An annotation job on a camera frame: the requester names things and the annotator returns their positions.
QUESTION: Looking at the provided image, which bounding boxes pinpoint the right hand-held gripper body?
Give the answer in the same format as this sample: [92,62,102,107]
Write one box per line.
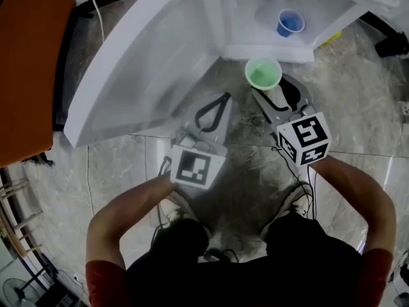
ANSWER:
[269,104,332,168]

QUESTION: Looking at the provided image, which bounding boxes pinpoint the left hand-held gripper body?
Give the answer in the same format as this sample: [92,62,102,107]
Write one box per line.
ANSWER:
[170,129,229,191]

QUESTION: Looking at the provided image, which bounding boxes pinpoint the green plastic cup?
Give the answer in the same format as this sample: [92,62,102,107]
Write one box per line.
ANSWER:
[245,58,285,102]

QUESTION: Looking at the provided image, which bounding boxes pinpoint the blue plastic cup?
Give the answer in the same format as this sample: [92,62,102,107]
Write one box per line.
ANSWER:
[276,8,306,38]

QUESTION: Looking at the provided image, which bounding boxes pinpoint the person's left forearm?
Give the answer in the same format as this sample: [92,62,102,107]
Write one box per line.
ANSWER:
[85,174,177,271]

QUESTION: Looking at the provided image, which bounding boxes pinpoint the person's right forearm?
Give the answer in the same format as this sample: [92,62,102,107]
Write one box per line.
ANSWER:
[307,156,397,259]

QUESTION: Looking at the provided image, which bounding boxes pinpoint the person's left white shoe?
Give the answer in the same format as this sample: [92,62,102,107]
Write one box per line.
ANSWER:
[159,192,212,237]

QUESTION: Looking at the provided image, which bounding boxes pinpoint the person's white shoe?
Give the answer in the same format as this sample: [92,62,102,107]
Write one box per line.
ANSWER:
[159,192,212,237]
[259,184,316,240]

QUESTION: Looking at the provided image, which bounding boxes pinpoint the yellow green plastic item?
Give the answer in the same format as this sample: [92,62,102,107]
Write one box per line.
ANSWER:
[320,29,343,48]

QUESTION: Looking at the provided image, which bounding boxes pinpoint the person's right white shoe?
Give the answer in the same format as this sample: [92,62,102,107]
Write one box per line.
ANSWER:
[259,184,316,240]

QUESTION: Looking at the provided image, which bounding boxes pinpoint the black device on floor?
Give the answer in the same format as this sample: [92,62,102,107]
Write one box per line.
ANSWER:
[203,247,240,264]

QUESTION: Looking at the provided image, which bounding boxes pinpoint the black bottle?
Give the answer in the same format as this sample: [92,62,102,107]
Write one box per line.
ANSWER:
[374,31,409,59]

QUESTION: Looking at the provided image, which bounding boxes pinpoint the person's black trousers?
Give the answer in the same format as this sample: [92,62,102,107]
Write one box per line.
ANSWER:
[120,212,364,307]

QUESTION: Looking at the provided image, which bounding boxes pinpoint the orange sofa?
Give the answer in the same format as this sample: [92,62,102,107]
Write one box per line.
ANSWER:
[0,0,77,169]

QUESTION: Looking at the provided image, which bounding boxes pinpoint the wooden rack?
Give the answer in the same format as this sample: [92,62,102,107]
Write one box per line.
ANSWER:
[0,177,45,259]

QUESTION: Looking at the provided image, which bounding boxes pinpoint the black floor fan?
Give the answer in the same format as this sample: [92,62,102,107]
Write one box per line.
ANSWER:
[2,276,40,307]

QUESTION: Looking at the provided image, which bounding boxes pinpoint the grey left gripper cable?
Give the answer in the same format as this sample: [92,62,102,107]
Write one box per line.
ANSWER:
[155,154,176,237]

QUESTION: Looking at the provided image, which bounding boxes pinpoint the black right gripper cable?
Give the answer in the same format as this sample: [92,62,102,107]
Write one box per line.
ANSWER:
[270,145,320,221]

